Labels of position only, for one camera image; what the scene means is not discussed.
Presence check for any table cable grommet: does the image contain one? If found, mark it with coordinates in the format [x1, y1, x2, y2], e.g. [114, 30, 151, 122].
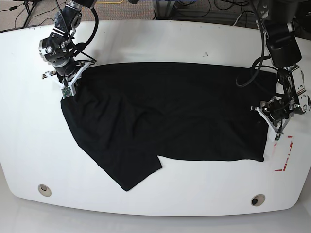
[38, 184, 52, 197]
[251, 194, 265, 207]

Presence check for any left table cable grommet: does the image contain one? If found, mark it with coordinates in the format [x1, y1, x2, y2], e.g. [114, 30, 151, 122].
[38, 184, 52, 197]

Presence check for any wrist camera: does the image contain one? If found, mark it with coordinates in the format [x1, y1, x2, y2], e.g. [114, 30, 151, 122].
[61, 86, 76, 99]
[268, 132, 281, 141]

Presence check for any right table cable grommet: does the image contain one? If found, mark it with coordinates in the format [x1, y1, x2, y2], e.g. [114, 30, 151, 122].
[251, 194, 265, 207]

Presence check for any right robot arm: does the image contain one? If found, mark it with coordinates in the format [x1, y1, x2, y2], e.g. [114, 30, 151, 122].
[39, 0, 99, 92]

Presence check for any black tripod stand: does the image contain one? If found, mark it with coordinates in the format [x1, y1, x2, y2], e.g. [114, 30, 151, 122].
[14, 0, 39, 29]

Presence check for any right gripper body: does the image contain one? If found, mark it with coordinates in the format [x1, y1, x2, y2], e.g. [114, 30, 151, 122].
[41, 60, 96, 90]

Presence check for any black t-shirt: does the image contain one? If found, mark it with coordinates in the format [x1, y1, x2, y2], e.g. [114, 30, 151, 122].
[60, 63, 277, 191]

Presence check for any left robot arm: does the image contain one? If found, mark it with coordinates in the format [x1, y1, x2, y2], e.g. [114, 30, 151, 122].
[250, 0, 311, 141]

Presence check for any red tape rectangle marking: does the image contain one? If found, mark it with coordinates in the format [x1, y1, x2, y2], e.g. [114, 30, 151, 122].
[271, 135, 294, 172]

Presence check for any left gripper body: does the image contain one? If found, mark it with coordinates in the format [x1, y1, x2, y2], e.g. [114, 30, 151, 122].
[251, 96, 290, 136]

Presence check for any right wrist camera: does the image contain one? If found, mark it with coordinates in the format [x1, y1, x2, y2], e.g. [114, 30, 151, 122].
[61, 86, 76, 99]

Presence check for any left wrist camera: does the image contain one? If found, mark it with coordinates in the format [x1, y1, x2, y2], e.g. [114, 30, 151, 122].
[268, 132, 281, 141]

